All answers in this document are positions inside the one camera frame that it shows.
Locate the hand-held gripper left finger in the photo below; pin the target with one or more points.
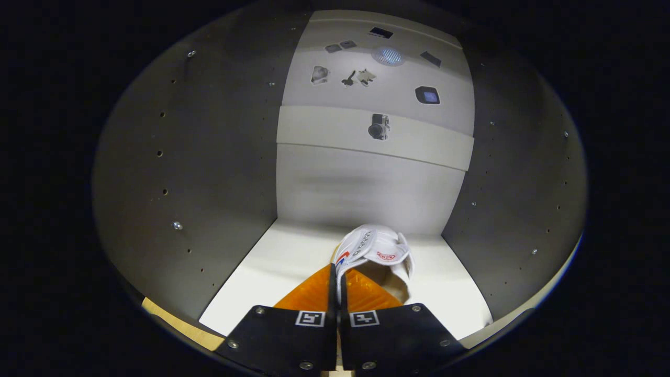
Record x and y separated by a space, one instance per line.
333 298

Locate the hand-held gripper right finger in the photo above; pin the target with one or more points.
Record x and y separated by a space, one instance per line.
398 335

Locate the white shoe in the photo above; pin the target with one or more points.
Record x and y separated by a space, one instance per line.
377 246

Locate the dark grey shoe cabinet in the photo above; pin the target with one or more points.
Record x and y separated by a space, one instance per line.
209 157

